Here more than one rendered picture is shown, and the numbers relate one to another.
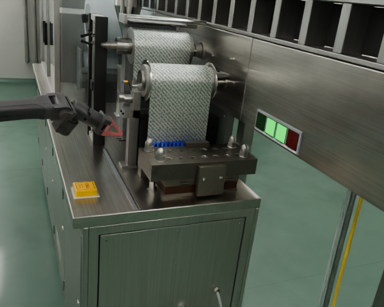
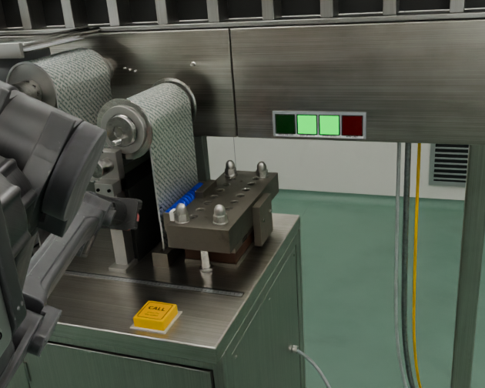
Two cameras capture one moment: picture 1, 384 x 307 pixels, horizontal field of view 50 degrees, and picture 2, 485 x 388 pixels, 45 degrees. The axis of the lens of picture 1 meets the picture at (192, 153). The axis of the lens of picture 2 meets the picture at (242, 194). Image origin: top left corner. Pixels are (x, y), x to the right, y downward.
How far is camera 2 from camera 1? 100 cm
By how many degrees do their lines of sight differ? 41
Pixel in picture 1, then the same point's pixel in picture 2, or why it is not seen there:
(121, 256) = (245, 367)
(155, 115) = (158, 172)
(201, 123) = (192, 162)
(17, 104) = (75, 228)
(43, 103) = (91, 212)
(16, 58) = not seen: outside the picture
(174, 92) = (166, 130)
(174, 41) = (89, 65)
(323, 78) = (381, 45)
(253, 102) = (259, 105)
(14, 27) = not seen: outside the picture
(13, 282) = not seen: outside the picture
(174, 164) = (240, 218)
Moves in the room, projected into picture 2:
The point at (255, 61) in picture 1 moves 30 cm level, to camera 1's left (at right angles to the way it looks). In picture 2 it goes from (245, 55) to (155, 75)
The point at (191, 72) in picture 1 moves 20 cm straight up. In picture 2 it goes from (168, 96) to (159, 14)
